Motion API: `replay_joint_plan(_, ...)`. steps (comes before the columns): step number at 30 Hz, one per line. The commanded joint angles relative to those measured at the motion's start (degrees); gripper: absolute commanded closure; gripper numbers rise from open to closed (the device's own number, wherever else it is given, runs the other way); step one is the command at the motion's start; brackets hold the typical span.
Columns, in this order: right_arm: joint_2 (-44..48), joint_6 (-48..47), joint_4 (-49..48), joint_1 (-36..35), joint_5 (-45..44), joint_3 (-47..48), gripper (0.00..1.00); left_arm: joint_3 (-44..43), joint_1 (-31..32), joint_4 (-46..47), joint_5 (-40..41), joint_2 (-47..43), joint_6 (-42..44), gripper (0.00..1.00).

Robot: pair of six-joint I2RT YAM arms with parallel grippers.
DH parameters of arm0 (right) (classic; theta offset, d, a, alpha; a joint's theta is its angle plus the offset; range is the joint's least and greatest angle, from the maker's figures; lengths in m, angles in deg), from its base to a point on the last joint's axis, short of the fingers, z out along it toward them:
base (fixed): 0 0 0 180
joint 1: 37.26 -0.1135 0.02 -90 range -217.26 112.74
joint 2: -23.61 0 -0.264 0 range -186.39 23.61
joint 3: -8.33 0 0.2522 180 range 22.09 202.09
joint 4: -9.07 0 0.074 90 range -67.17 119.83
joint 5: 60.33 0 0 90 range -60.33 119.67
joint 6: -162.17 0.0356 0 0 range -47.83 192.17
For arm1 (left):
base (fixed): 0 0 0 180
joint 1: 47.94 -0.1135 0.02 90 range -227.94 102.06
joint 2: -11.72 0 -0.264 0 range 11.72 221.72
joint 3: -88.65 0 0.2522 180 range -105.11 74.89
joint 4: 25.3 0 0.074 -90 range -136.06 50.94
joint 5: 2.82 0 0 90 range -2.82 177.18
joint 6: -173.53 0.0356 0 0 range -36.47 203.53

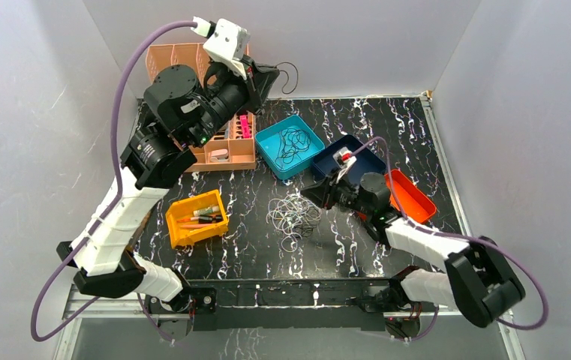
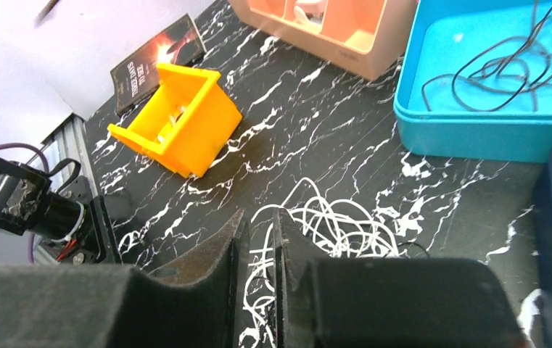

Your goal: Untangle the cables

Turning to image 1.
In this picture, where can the dark blue plastic tray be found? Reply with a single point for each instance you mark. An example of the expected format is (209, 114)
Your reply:
(366, 161)

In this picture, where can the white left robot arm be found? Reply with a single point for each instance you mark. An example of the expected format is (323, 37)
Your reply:
(147, 169)

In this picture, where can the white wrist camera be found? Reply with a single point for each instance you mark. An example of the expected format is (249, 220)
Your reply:
(345, 160)
(226, 43)

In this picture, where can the pink marker pen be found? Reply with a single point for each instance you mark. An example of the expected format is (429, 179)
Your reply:
(245, 126)

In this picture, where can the orange plastic tray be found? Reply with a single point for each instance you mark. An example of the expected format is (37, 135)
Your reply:
(416, 204)

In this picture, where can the white stapler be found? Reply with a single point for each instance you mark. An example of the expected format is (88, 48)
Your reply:
(219, 156)

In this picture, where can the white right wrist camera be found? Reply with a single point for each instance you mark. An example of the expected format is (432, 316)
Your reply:
(345, 160)

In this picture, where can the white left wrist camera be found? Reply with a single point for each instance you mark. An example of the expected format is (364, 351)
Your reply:
(226, 43)

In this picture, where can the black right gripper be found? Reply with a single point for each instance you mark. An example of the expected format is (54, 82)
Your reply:
(323, 193)

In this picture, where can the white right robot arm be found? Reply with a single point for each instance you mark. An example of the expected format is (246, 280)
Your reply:
(472, 277)

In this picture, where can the teal plastic tray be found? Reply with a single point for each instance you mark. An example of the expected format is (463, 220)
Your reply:
(288, 146)

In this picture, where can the yellow plastic parts bin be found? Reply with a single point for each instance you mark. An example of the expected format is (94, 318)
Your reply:
(196, 218)

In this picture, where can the peach plastic file organizer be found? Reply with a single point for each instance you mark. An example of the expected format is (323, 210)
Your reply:
(242, 151)

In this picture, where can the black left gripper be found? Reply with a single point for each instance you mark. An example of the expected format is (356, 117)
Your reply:
(255, 82)

